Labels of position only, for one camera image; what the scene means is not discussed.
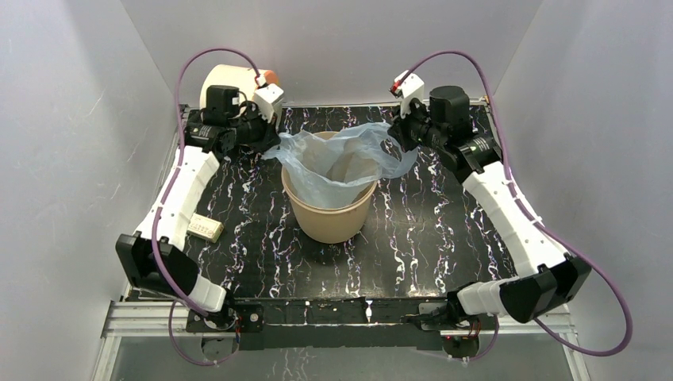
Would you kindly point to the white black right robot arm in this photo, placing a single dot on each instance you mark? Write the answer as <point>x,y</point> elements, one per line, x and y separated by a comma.
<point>547,275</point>

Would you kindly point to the white trash bag box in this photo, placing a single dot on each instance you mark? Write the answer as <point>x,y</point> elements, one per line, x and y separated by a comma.
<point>205,228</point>

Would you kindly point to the white cylinder with orange face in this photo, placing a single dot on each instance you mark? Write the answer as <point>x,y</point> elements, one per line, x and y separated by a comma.
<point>243,78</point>

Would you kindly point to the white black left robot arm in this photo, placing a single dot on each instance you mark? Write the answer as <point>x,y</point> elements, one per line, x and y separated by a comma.
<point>153,256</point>

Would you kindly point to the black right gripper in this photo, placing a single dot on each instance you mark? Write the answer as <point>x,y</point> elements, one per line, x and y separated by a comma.
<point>398,131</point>

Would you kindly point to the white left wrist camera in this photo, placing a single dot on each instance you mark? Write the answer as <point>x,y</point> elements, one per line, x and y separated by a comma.
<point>269,99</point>

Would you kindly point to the translucent blue plastic trash bag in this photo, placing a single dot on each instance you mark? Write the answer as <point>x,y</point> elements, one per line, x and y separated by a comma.
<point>331,173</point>

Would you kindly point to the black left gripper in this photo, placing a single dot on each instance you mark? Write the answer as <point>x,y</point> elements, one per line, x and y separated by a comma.
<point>270,136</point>

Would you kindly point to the beige round trash bin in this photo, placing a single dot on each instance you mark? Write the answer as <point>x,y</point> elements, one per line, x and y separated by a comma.
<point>329,226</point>

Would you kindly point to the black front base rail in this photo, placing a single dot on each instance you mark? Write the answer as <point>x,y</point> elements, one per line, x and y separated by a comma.
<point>424,323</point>

